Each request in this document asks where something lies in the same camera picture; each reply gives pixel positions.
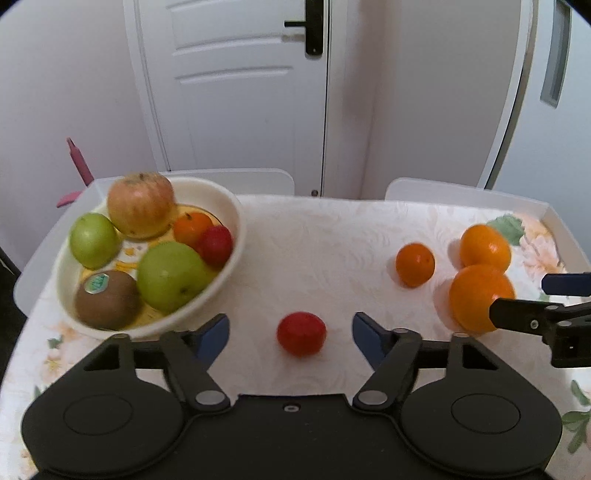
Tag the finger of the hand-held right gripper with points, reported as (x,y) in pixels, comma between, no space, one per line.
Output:
(565,283)
(517,314)

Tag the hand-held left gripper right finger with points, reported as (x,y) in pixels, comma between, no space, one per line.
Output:
(365,339)

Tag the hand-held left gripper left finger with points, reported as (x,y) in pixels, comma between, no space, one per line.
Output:
(213,339)

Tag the large orange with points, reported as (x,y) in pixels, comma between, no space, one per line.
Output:
(478,297)
(485,247)

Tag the red cherry tomato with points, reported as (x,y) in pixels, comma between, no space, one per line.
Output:
(301,334)
(216,244)

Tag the large green fruit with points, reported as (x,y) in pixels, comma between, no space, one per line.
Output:
(168,277)

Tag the brown kiwi with green sticker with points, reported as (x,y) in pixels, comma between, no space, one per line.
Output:
(108,305)

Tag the small tangerine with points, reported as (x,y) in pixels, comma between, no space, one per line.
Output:
(190,228)
(414,265)

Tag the cream bowl with duck print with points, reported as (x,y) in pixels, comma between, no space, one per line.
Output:
(218,198)

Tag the yellow-red apple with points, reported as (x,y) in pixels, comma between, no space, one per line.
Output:
(141,205)

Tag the small green fruit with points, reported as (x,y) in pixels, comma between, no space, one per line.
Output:
(92,241)

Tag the floral white tablecloth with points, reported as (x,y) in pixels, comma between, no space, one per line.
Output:
(314,258)

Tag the white refrigerator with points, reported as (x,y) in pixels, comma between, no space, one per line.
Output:
(554,147)

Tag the white tray table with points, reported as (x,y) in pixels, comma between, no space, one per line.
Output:
(265,180)

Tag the pink stand behind table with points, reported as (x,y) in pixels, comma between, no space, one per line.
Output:
(81,164)

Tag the dark cloth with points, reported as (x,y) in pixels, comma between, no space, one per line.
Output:
(5,265)

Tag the white panelled door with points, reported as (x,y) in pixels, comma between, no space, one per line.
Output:
(231,115)

